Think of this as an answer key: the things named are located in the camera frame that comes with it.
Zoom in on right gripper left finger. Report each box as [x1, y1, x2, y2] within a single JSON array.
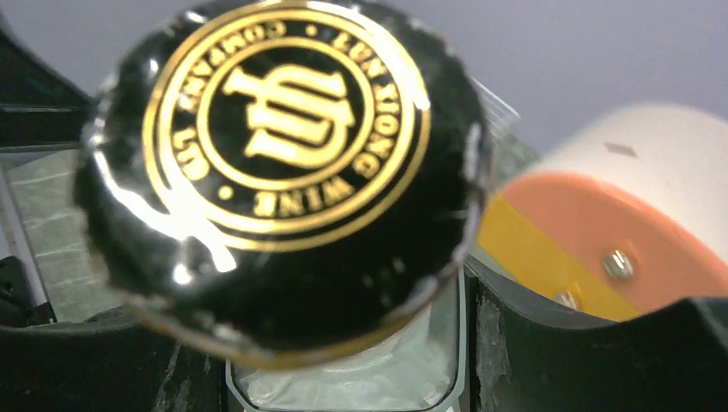
[[1, 309, 228, 411]]

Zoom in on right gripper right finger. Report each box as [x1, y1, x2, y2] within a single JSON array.
[[464, 258, 727, 411]]

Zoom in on aluminium rail frame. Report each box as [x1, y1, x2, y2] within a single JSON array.
[[1, 167, 57, 327]]

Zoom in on cream drawer cabinet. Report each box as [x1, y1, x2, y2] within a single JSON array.
[[477, 103, 727, 321]]

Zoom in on clear bottle black-gold label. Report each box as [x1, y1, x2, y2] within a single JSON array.
[[74, 1, 491, 411]]

